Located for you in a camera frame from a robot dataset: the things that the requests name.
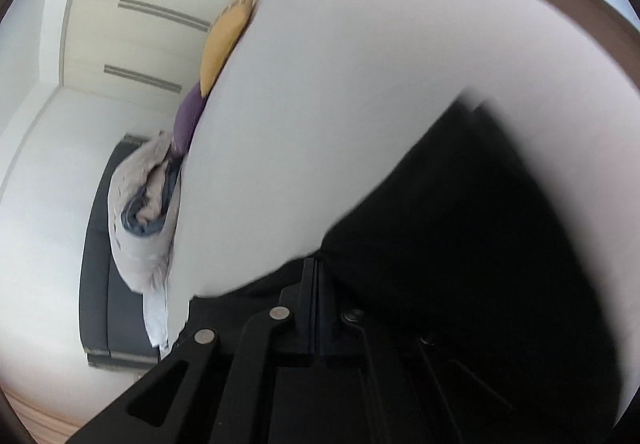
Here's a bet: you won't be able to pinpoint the black pants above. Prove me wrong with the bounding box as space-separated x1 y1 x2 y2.
185 100 627 444

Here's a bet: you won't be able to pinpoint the cream wardrobe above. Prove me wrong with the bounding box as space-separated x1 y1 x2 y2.
59 0 346 98

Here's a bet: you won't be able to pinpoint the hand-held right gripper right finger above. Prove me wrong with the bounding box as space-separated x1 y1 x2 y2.
317 264 511 444

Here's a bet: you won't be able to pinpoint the yellow pillow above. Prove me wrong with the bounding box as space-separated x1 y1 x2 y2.
200 0 257 98

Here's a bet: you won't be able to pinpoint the grey crumpled duvet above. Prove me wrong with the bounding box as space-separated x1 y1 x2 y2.
108 130 183 295

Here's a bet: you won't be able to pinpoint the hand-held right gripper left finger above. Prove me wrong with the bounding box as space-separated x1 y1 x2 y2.
67 258 318 444

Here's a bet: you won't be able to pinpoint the dark grey bed frame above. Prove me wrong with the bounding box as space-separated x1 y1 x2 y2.
79 134 173 369

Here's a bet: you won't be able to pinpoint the purple pillow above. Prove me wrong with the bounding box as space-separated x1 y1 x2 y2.
171 80 210 156

